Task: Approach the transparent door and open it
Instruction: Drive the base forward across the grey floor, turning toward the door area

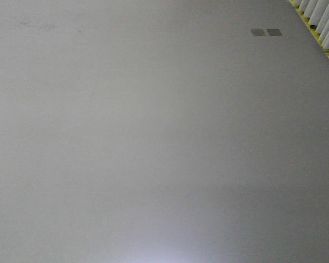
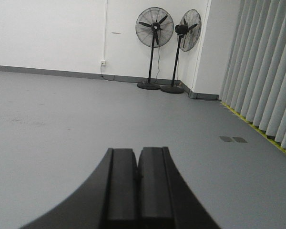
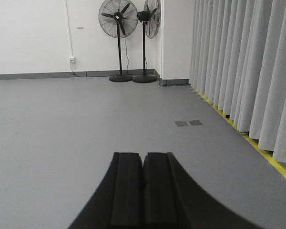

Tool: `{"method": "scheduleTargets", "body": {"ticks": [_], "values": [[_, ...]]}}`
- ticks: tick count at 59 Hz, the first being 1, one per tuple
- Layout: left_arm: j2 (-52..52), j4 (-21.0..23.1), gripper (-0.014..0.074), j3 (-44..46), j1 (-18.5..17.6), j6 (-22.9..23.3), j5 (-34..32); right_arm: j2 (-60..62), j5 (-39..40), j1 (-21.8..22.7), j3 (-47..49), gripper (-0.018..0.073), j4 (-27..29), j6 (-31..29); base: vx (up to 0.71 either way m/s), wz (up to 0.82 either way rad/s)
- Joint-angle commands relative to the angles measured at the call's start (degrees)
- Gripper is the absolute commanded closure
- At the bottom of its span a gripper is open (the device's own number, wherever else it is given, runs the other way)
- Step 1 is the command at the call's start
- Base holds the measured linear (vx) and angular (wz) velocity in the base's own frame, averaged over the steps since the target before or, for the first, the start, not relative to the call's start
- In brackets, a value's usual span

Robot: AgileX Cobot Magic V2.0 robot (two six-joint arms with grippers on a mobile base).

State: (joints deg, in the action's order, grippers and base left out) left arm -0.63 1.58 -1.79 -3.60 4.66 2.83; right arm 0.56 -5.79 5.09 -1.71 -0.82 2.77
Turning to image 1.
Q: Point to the yellow floor edge strip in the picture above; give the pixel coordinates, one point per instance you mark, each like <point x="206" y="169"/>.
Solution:
<point x="318" y="35"/>

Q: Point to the white pleated curtain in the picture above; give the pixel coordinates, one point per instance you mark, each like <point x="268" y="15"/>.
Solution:
<point x="323" y="22"/>

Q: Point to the grey floor tape patch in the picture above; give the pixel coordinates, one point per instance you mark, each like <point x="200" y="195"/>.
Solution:
<point x="258" y="32"/>

